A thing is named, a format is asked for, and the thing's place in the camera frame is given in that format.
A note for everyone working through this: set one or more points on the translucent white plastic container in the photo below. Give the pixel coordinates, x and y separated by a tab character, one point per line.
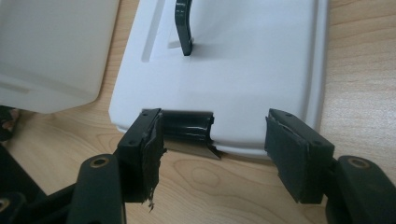
49	53

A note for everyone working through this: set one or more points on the white plastic lid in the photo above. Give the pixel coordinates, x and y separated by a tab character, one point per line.
243	81

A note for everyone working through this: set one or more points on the black curved tape strip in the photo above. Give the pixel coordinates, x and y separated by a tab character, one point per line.
183	28

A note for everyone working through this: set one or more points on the dark object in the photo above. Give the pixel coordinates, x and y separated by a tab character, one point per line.
6	123

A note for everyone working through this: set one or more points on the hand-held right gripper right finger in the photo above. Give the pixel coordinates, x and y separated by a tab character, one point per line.
295	155

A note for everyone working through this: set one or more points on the black tape tab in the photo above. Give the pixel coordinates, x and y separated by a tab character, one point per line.
186	127

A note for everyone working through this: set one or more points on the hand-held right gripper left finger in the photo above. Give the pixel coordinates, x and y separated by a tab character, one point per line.
137	155

